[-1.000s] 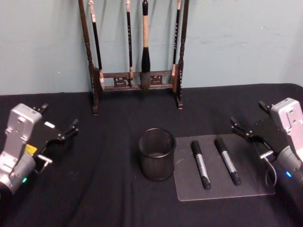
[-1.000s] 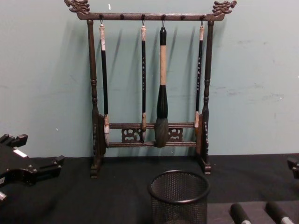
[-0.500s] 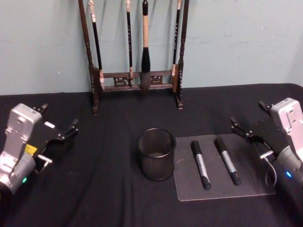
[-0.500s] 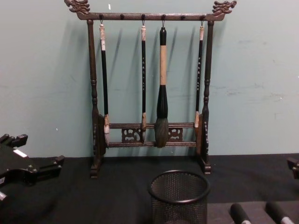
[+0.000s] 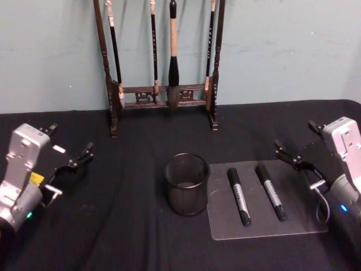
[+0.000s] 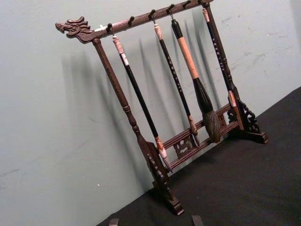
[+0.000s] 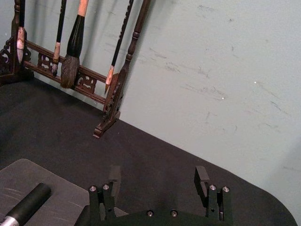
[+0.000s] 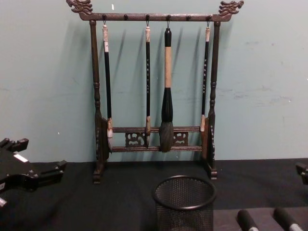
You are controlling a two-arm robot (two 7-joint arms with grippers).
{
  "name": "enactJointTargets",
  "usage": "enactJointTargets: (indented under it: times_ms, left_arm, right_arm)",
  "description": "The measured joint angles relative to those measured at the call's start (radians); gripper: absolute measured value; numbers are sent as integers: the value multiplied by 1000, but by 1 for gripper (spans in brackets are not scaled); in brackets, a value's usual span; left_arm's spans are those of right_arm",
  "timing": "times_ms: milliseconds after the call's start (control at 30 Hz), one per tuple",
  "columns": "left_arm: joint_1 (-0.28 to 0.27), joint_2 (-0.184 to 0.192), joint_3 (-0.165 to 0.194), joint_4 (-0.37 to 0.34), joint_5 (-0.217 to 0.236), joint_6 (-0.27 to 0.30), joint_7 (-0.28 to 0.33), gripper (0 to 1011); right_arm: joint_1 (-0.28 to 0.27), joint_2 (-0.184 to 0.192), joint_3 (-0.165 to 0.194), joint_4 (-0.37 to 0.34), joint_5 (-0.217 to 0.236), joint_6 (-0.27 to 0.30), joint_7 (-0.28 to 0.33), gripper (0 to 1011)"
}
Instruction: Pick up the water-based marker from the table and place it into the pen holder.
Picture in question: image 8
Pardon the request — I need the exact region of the black cylinder with grey band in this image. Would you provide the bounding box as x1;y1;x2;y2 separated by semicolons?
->
272;207;304;231
236;209;260;231

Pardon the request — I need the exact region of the thin black brush dark tip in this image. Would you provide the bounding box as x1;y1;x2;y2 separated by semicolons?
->
144;20;153;148

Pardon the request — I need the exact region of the thin black brush short tip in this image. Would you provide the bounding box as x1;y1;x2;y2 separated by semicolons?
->
200;20;211;133

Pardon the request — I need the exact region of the black table cloth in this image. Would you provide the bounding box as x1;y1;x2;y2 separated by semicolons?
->
0;159;308;231

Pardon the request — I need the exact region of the black wire mesh pen cup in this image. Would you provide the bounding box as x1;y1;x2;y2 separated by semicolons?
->
152;175;217;231

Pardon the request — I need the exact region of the thin black brush white tip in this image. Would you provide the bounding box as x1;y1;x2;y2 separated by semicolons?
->
102;20;115;151

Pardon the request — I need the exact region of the thick tan and black brush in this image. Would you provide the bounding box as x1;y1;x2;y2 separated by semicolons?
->
158;20;175;154

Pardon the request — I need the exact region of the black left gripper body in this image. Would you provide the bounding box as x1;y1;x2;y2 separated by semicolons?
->
0;145;39;193

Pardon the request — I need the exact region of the dark carved wooden brush rack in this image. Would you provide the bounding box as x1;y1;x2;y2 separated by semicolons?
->
66;0;245;185

